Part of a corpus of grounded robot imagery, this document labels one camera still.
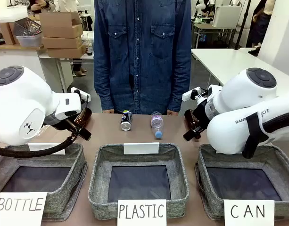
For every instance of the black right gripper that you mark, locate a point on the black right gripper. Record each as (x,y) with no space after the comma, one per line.
(203,115)

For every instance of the black tripod pole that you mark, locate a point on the black tripod pole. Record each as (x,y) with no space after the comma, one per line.
(243,23)

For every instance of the background person in dark skirt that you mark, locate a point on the background person in dark skirt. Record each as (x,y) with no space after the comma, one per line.
(259,26)

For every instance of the grey fabric bottle basket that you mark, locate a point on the grey fabric bottle basket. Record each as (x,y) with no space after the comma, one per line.
(71,169)

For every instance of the white PLASTIC paper label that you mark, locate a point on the white PLASTIC paper label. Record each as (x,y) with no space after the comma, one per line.
(142,212)

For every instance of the person's right forearm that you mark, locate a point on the person's right forearm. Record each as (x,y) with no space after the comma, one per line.
(103,87)

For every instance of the crushed black Pepsi can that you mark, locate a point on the crushed black Pepsi can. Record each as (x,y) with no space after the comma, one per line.
(126,121)

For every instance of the flat cardboard box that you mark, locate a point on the flat cardboard box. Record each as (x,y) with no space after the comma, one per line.
(61,42)
(66,52)

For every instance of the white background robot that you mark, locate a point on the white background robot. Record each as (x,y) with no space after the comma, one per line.
(204,7)

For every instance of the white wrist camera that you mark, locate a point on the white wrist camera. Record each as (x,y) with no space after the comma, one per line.
(78,91)
(190,95)

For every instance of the blank white card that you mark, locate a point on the blank white card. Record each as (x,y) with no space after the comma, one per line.
(52,147)
(141,148)

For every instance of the black mesh basket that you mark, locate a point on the black mesh basket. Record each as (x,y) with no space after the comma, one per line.
(28,27)

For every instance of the white wood-top desk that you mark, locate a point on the white wood-top desk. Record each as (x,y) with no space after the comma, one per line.
(14,56)

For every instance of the small cardboard box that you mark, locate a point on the small cardboard box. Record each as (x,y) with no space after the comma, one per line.
(7,33)

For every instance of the grey background table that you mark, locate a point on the grey background table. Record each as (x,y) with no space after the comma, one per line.
(212,28)

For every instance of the grey fabric can basket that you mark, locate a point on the grey fabric can basket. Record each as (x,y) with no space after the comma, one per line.
(285,169)

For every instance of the person's right hand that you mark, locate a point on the person's right hand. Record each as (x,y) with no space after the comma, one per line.
(109,111)

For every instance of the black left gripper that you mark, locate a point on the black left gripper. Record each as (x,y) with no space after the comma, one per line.
(61,123)

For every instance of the white table with legs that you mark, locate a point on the white table with legs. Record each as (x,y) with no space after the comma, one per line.
(64,68)

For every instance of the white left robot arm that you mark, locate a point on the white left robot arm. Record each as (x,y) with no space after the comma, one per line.
(21,106)

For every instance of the white box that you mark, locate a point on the white box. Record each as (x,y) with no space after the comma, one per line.
(226,16)

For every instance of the small purple-label plastic bottle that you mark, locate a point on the small purple-label plastic bottle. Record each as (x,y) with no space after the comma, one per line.
(157,123)

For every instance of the brown glass bottle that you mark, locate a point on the brown glass bottle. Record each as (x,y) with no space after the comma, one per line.
(191,118)
(84,115)

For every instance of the large open cardboard box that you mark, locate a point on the large open cardboard box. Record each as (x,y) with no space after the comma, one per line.
(59,23)

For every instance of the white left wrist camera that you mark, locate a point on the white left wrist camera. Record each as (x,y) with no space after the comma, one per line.
(78,91)

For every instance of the person's left forearm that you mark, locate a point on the person's left forearm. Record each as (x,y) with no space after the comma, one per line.
(180,87)

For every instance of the white CAN paper label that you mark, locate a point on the white CAN paper label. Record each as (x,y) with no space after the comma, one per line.
(249,212)

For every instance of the person in denim shirt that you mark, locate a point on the person in denim shirt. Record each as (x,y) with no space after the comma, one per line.
(142,58)

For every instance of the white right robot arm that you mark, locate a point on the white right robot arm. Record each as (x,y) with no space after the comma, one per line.
(238,99)

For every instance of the white BOTTLE paper label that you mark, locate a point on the white BOTTLE paper label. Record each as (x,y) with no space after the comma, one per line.
(19,207)

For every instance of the person's left hand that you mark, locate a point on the person's left hand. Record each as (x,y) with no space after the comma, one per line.
(172,113)

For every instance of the white side table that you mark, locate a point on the white side table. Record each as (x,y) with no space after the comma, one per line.
(229,61)

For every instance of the grey fabric plastic basket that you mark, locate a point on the grey fabric plastic basket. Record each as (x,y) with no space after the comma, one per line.
(99,179)

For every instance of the clear plastic bin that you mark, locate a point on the clear plastic bin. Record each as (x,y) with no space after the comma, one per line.
(28,40)

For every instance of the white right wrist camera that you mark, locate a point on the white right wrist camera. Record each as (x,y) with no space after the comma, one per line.
(190,95)

